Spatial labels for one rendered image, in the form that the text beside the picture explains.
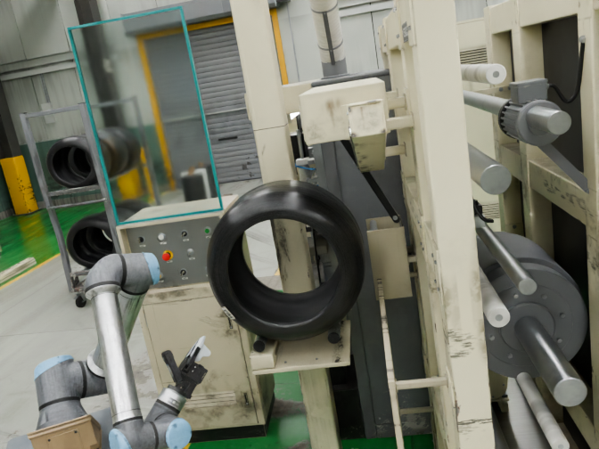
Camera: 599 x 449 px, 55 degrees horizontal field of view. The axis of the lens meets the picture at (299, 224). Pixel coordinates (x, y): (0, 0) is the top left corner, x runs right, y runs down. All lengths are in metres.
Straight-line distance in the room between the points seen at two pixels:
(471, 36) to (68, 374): 4.18
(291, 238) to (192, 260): 0.74
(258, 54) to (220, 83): 9.27
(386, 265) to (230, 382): 1.20
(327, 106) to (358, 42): 9.46
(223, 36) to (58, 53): 3.46
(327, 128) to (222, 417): 2.00
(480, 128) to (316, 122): 3.82
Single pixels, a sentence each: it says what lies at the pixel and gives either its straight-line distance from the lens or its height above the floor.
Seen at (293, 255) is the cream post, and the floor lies 1.12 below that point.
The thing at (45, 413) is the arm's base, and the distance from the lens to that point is 2.43.
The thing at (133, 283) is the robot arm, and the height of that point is 1.24.
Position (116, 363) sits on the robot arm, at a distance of 1.92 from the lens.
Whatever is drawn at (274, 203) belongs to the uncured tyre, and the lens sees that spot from 1.96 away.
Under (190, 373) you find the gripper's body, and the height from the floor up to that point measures 0.92.
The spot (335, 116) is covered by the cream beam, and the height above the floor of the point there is 1.71.
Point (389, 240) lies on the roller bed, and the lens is 2.30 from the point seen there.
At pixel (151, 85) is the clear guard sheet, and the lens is 2.82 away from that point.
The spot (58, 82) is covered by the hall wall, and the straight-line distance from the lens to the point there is 13.00.
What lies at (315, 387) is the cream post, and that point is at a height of 0.49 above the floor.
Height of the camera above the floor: 1.83
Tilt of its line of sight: 14 degrees down
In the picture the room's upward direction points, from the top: 10 degrees counter-clockwise
